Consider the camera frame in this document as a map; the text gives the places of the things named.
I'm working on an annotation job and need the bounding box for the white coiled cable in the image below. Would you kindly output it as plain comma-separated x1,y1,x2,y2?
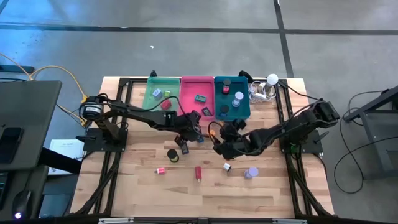
248,80,277,104

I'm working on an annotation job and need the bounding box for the black aluminium table frame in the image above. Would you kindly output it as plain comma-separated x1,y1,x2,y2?
70,76,335,218

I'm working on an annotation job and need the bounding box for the thin black cable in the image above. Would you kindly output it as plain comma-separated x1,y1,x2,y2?
277,77,321,102

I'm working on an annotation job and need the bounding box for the black bar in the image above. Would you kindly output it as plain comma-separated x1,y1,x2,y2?
39,147,83,175

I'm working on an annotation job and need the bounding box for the black capped yellow sand hourglass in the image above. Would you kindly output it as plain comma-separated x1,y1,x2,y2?
167,148,180,164

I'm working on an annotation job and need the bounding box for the white booklet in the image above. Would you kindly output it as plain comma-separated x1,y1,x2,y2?
43,139,85,177

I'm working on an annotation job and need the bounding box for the pink plastic bin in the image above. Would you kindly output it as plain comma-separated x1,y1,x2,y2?
179,76,216,121

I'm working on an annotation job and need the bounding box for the black smartphone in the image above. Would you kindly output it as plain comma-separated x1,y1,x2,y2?
0,126,24,165

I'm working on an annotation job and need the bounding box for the green plastic bin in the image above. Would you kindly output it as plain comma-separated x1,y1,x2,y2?
142,77,181,123

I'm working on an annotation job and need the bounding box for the teal plastic bin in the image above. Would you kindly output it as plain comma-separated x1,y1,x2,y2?
213,75,251,121

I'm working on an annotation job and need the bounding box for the purple capped hourglass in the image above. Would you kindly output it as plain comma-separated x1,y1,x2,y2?
243,167,259,180
231,91,245,108

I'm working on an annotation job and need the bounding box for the yellow cable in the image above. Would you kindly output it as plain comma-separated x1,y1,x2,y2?
0,52,90,125

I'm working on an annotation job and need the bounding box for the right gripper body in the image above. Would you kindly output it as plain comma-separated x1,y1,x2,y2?
220,119,249,159

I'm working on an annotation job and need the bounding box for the black capped blue sand hourglass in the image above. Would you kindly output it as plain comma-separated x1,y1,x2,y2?
218,104,230,119

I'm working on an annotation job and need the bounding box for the black computer mouse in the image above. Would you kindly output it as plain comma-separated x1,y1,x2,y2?
12,189,34,218

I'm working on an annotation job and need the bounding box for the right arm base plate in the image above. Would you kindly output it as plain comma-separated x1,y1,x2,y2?
281,129,330,156

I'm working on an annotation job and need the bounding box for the white light bulb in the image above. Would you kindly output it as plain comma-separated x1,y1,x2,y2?
262,73,280,94

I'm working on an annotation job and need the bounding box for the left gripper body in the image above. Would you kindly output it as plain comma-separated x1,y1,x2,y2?
170,110,202,138

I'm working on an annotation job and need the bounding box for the dark grey desk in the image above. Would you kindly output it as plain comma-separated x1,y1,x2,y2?
0,80,63,172

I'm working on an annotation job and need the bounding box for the silver bracket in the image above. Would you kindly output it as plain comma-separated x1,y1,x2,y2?
272,218,308,224
98,217,134,224

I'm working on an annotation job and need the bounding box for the grey metal table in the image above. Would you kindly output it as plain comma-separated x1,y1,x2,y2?
343,85,398,181

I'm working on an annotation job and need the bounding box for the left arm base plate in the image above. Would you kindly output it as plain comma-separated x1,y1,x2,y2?
76,127,128,153

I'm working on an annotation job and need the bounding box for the black floor cable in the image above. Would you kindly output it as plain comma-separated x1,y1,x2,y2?
333,90,398,194

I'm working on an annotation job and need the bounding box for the black power strip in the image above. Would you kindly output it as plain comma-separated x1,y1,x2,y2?
0,64,35,74

